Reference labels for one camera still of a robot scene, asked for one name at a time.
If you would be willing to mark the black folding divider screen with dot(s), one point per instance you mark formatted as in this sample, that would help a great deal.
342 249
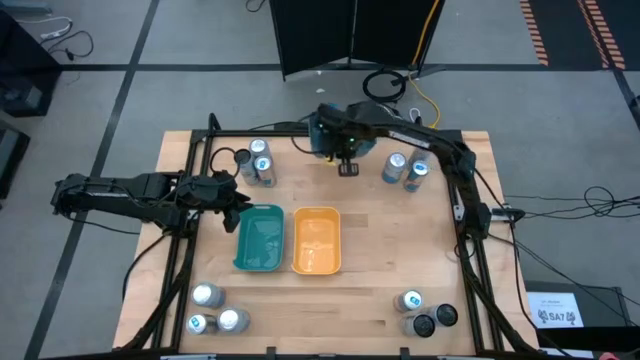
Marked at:
315 30

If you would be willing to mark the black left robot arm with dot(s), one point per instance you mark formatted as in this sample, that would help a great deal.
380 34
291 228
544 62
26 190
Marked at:
125 192

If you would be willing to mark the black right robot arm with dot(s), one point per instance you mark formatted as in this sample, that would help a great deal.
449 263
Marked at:
425 139

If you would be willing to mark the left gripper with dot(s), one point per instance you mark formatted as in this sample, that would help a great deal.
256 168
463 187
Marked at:
212 192

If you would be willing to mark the black desk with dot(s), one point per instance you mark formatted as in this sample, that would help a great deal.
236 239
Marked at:
20 75

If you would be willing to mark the white paper sign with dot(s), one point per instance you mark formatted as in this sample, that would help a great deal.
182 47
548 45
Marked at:
555 310

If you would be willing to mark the black cart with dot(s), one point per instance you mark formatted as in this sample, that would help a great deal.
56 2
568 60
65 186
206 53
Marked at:
605 310

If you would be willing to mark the black aluminium table frame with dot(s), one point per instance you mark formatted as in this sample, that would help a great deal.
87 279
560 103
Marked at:
235 133

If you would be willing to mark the dark blue plastic bin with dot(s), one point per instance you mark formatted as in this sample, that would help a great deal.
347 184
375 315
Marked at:
367 148

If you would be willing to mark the silver mounting plate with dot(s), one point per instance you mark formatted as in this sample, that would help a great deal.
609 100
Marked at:
459 212

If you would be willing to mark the teal plastic bin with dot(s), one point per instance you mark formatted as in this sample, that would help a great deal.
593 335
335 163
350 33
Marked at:
260 240

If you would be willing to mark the black floor box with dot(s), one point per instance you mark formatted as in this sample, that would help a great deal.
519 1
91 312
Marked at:
10 160

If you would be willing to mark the yellow plastic bin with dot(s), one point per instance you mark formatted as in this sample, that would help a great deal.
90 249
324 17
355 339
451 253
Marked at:
316 245

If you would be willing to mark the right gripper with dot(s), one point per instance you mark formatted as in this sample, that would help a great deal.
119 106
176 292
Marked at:
335 130

